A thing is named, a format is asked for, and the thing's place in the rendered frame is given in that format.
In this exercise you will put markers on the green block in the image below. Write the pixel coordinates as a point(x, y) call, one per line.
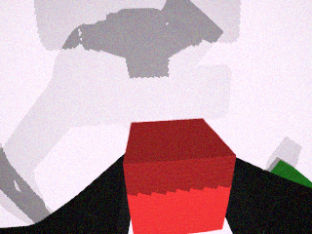
point(303, 181)
point(284, 169)

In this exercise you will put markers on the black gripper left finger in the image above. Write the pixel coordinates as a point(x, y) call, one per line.
point(101, 208)

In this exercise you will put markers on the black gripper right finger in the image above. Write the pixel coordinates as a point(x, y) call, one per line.
point(263, 203)

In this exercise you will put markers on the red block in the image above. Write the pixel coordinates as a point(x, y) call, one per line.
point(178, 175)

